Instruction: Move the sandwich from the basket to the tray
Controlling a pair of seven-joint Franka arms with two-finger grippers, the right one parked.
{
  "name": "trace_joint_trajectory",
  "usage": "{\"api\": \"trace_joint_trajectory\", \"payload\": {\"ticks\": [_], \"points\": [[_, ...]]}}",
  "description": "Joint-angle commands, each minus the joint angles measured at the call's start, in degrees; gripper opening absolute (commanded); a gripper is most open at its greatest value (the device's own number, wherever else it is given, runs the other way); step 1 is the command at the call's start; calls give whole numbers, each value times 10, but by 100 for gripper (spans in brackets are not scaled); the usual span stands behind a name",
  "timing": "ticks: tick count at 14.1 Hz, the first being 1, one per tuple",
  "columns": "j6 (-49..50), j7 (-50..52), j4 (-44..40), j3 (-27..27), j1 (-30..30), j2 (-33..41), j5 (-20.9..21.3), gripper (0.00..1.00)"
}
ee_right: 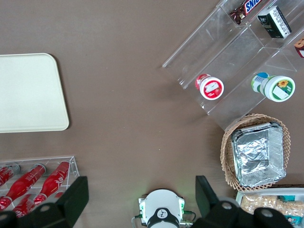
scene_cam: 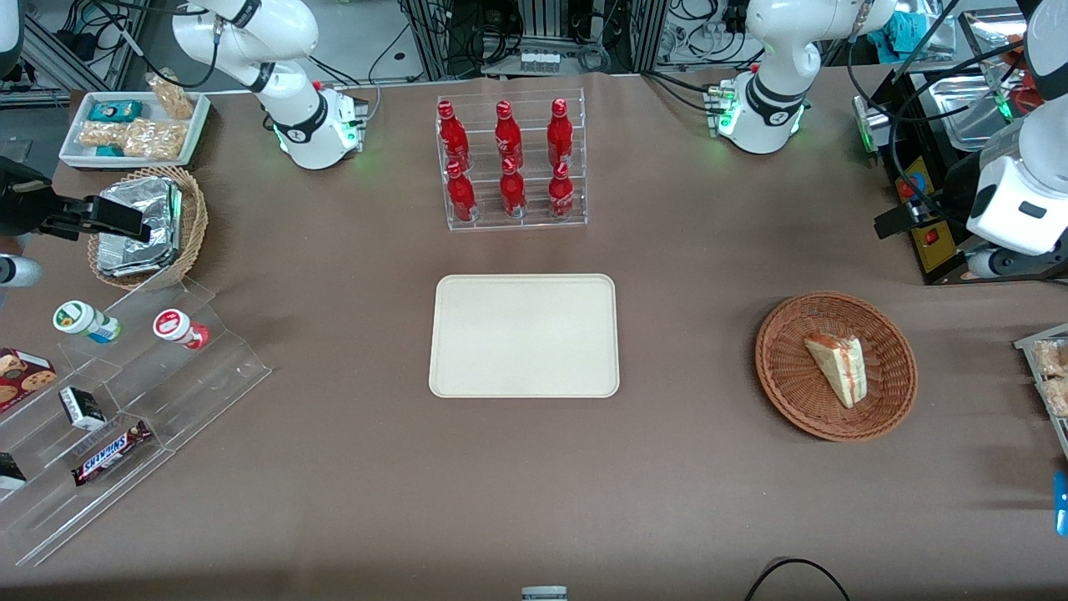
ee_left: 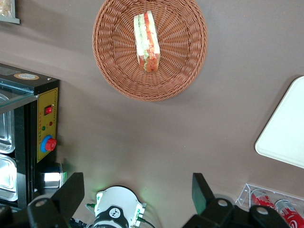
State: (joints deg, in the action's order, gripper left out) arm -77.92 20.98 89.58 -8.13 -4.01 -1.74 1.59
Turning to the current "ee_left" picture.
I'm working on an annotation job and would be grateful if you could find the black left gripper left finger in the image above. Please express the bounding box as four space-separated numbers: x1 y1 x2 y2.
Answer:
0 172 85 228

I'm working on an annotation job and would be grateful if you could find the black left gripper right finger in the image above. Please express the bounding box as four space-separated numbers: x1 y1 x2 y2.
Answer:
181 172 292 228

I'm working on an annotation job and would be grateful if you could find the triangle sandwich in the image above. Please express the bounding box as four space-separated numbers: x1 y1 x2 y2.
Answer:
133 10 161 73

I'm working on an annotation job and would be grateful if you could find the cream plastic tray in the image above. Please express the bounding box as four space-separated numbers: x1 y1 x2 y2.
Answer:
255 76 304 169

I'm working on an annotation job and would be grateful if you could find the brown round wicker basket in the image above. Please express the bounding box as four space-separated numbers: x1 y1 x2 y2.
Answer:
92 0 209 102

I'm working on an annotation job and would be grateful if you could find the grey rimmed snack tray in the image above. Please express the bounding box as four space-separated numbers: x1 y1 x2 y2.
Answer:
0 0 21 25

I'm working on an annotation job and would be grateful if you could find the silver metal box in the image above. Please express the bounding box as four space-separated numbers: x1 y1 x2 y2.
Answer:
39 163 67 190

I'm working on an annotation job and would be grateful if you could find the clear acrylic bottle rack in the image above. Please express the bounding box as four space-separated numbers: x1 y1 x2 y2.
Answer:
235 182 304 228

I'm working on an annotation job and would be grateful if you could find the steel food pan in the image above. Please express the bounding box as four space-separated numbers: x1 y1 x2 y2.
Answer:
0 154 19 202
0 94 16 154

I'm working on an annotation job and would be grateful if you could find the clear bag of puffed snacks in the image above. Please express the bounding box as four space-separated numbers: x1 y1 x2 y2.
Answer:
0 0 15 18

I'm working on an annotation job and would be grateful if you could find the black arm base cable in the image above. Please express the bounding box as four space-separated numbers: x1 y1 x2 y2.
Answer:
136 217 156 228

